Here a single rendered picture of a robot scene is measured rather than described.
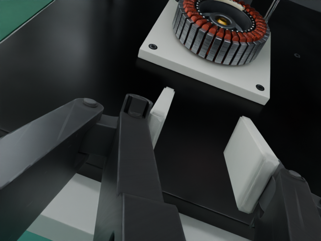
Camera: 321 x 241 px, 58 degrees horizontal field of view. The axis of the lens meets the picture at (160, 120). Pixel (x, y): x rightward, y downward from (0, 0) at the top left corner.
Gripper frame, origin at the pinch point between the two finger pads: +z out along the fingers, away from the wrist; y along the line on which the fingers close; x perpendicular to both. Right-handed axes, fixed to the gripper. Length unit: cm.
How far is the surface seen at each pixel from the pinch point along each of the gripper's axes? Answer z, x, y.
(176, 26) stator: 18.8, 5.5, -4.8
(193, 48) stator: 17.1, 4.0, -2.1
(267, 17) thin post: 27.4, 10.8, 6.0
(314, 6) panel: 44, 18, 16
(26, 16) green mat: 19.3, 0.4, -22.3
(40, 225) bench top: 2.4, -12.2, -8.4
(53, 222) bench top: 1.5, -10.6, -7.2
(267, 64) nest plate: 21.1, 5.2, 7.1
